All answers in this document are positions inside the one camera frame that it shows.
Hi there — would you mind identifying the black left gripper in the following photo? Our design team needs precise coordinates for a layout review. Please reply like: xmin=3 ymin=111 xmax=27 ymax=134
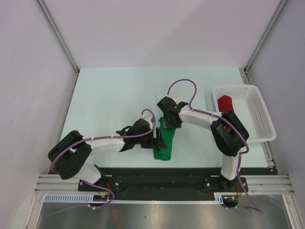
xmin=135 ymin=127 xmax=165 ymax=149

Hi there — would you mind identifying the green t shirt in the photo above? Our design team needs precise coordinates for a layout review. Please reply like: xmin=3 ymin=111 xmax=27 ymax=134
xmin=153 ymin=117 xmax=176 ymax=161

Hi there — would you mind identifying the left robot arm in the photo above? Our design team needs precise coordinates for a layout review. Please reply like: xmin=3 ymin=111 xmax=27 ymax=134
xmin=48 ymin=116 xmax=166 ymax=191

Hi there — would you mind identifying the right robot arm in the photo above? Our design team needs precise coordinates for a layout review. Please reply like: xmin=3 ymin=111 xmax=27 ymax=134
xmin=157 ymin=96 xmax=249 ymax=191

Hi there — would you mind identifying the rolled red t shirt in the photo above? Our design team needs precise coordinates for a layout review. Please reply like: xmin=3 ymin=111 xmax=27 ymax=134
xmin=217 ymin=95 xmax=234 ymax=122

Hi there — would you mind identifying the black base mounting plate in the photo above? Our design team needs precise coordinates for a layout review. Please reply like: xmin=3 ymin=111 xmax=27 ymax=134
xmin=49 ymin=166 xmax=278 ymax=202

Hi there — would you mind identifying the white perforated plastic basket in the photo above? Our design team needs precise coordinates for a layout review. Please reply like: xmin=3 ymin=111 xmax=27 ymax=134
xmin=212 ymin=84 xmax=276 ymax=143

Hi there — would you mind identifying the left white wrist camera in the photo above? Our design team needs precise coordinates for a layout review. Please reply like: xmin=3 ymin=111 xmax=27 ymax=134
xmin=140 ymin=115 xmax=155 ymax=129

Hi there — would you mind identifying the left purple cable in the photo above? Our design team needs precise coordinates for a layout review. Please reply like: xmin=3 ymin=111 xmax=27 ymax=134
xmin=51 ymin=109 xmax=157 ymax=174

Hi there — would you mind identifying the purple cable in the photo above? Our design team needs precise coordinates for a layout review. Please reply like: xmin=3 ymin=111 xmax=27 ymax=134
xmin=51 ymin=109 xmax=157 ymax=174
xmin=167 ymin=79 xmax=250 ymax=156

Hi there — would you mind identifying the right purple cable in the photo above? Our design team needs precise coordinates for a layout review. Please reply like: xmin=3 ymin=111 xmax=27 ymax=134
xmin=167 ymin=79 xmax=250 ymax=156

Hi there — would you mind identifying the right aluminium corner post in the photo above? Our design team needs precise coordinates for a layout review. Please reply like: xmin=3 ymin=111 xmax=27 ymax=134
xmin=244 ymin=0 xmax=290 ymax=73

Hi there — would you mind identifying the aluminium corner post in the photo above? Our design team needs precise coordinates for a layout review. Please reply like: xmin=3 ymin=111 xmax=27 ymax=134
xmin=35 ymin=0 xmax=80 ymax=73
xmin=244 ymin=0 xmax=290 ymax=73

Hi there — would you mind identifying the white slotted cable duct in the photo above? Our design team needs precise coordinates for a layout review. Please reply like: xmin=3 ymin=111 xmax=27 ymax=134
xmin=44 ymin=194 xmax=237 ymax=205

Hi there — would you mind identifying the aluminium rail frame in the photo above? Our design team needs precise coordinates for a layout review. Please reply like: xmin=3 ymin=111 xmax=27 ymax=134
xmin=28 ymin=175 xmax=305 ymax=229

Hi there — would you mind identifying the left aluminium corner post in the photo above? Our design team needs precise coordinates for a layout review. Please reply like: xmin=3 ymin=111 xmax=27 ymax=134
xmin=35 ymin=0 xmax=80 ymax=73

